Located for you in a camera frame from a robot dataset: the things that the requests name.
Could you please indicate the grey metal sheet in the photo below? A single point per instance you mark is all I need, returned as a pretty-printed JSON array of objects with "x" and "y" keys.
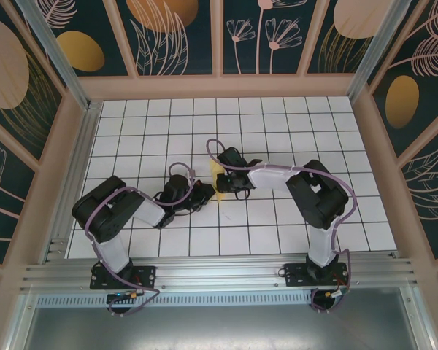
[{"x": 219, "y": 328}]

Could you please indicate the aluminium side rail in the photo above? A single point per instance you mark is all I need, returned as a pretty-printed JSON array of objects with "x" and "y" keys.
[{"x": 84, "y": 146}]

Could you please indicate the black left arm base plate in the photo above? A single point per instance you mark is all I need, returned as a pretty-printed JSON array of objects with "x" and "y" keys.
[{"x": 146, "y": 277}]

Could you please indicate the gold oval feather wall panel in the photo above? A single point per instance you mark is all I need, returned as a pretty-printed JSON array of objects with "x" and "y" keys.
[{"x": 401, "y": 102}]

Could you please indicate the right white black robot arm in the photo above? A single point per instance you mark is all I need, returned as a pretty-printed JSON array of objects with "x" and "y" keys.
[{"x": 270, "y": 176}]

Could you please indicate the wide aluminium mounting rail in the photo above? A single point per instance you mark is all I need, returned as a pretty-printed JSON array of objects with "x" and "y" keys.
[{"x": 219, "y": 273}]

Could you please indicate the aluminium frame post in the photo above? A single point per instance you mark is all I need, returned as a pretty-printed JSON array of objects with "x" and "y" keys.
[
  {"x": 376, "y": 51},
  {"x": 64, "y": 62}
]

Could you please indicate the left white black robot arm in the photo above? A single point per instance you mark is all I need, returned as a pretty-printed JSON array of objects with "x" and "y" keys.
[{"x": 151, "y": 213}]

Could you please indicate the single flower wall panel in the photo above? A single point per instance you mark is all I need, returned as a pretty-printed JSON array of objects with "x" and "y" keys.
[{"x": 3, "y": 189}]

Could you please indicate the aluminium frame side bar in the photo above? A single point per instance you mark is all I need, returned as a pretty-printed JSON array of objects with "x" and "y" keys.
[
  {"x": 22, "y": 324},
  {"x": 421, "y": 321}
]

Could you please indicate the orange disc leaf wall panel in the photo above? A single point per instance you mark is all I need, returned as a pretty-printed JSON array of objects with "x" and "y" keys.
[{"x": 160, "y": 36}]

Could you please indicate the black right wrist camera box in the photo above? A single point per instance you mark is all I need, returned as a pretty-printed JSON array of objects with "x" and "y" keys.
[{"x": 224, "y": 184}]

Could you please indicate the pink disc gold lines panel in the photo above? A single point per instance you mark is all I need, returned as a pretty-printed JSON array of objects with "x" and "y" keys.
[
  {"x": 7, "y": 65},
  {"x": 350, "y": 22}
]

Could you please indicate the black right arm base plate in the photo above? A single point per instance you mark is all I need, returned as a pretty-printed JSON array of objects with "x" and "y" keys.
[{"x": 295, "y": 275}]

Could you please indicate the pink flowers wall panel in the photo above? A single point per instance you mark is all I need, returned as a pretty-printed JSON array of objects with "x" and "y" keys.
[{"x": 263, "y": 43}]

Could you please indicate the pink leaves wall panel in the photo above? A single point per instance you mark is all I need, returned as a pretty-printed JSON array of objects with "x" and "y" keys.
[{"x": 430, "y": 189}]

